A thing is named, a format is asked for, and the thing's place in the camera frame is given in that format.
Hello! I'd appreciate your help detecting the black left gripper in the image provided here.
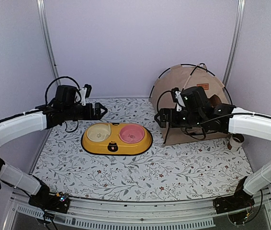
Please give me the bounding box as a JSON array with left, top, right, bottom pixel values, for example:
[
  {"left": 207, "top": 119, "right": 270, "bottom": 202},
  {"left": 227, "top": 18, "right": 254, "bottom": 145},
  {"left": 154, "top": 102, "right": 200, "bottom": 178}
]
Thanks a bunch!
[{"left": 63, "top": 102, "right": 108, "bottom": 121}]

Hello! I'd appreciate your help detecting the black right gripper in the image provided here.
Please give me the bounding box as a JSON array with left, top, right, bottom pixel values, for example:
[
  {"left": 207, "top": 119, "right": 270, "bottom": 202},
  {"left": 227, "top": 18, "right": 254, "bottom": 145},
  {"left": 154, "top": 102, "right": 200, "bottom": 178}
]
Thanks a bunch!
[{"left": 155, "top": 108, "right": 204, "bottom": 128}]

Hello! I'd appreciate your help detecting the cream pet bowl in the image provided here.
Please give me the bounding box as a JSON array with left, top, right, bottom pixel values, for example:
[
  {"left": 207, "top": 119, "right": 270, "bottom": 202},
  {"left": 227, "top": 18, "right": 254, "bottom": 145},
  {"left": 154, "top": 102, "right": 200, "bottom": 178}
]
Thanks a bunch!
[{"left": 86, "top": 124, "right": 111, "bottom": 142}]

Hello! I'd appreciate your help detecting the yellow double bowl holder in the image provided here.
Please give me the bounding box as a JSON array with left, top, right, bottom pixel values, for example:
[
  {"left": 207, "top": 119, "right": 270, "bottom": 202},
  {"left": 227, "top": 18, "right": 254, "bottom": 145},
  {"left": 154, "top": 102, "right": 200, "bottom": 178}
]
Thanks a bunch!
[{"left": 81, "top": 123, "right": 153, "bottom": 156}]

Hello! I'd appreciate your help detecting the pink pet bowl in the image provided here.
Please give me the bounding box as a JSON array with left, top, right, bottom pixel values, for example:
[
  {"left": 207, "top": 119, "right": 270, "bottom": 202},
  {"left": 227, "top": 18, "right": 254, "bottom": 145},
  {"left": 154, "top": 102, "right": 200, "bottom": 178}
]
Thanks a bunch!
[{"left": 119, "top": 124, "right": 145, "bottom": 144}]

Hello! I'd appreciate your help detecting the beige fabric pet tent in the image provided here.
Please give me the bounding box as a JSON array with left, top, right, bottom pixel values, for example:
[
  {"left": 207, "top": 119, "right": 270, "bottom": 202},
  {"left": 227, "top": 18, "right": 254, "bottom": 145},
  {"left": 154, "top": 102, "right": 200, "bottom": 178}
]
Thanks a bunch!
[{"left": 148, "top": 62, "right": 232, "bottom": 147}]

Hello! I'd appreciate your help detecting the black tent pole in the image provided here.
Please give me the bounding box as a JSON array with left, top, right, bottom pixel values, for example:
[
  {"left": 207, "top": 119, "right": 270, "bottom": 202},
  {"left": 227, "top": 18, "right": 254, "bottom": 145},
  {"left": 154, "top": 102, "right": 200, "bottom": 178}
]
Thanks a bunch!
[
  {"left": 149, "top": 63, "right": 230, "bottom": 106},
  {"left": 162, "top": 64, "right": 200, "bottom": 147}
]

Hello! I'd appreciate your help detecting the brown patterned pillow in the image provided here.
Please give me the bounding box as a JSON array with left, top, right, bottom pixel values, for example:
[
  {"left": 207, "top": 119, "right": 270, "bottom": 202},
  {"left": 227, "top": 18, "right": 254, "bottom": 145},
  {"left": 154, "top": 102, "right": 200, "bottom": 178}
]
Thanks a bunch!
[{"left": 185, "top": 127, "right": 205, "bottom": 137}]

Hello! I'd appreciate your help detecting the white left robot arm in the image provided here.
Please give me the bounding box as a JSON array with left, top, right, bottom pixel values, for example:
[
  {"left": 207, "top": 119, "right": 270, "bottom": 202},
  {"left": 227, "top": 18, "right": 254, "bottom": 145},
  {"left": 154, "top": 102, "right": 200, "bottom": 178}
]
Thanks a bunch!
[{"left": 0, "top": 84, "right": 108, "bottom": 208}]

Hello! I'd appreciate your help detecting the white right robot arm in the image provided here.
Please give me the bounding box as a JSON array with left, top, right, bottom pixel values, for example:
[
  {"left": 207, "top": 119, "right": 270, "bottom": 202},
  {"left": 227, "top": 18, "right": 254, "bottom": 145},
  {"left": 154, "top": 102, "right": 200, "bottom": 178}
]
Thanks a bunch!
[{"left": 154, "top": 86, "right": 271, "bottom": 209}]

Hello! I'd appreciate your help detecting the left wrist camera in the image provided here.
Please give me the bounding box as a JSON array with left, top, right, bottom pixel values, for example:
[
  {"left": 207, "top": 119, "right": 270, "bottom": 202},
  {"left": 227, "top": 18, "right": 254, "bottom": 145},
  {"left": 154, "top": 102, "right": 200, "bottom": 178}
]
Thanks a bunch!
[{"left": 79, "top": 84, "right": 92, "bottom": 106}]

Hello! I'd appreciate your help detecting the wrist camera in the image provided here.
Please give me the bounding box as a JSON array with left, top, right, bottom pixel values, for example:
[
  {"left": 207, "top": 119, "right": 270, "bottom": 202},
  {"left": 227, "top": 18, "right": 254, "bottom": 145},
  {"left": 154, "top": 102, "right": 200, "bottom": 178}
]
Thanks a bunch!
[
  {"left": 171, "top": 88, "right": 184, "bottom": 112},
  {"left": 79, "top": 84, "right": 92, "bottom": 106}
]

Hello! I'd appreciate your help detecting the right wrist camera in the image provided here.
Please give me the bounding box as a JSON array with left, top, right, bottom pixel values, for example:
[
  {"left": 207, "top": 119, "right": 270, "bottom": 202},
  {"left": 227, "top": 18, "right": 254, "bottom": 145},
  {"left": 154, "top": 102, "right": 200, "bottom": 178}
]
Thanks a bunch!
[{"left": 171, "top": 88, "right": 184, "bottom": 112}]

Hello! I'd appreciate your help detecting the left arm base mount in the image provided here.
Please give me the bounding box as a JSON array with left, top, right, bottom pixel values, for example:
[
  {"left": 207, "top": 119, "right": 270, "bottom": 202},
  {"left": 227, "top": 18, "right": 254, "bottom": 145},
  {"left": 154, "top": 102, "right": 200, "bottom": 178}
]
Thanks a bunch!
[{"left": 28, "top": 176, "right": 70, "bottom": 214}]

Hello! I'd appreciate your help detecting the front aluminium rail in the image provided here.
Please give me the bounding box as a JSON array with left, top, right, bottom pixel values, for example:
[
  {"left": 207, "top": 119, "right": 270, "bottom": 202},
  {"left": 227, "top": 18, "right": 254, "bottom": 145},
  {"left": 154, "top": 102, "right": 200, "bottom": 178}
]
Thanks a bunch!
[{"left": 2, "top": 189, "right": 271, "bottom": 230}]

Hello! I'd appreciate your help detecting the right metal frame post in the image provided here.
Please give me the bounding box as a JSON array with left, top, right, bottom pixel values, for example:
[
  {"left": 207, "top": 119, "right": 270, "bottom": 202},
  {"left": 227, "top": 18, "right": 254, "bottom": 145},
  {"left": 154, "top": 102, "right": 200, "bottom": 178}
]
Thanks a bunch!
[{"left": 223, "top": 0, "right": 246, "bottom": 87}]

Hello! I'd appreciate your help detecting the metal frame post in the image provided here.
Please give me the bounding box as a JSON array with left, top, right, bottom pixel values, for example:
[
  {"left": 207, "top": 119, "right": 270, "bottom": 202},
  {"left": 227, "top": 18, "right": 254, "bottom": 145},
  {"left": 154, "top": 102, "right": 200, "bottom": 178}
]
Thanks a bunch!
[
  {"left": 36, "top": 0, "right": 61, "bottom": 86},
  {"left": 223, "top": 0, "right": 246, "bottom": 87}
]

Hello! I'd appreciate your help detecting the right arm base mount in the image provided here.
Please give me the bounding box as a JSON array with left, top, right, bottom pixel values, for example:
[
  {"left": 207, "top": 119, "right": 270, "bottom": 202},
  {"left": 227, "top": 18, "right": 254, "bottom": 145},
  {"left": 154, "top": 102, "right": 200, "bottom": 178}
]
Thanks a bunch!
[{"left": 213, "top": 177, "right": 255, "bottom": 225}]

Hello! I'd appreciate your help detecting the left metal frame post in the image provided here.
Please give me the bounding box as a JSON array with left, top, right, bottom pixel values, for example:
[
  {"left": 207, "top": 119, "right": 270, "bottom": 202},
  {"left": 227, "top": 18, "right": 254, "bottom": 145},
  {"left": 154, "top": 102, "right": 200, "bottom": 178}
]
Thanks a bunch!
[{"left": 36, "top": 0, "right": 61, "bottom": 86}]

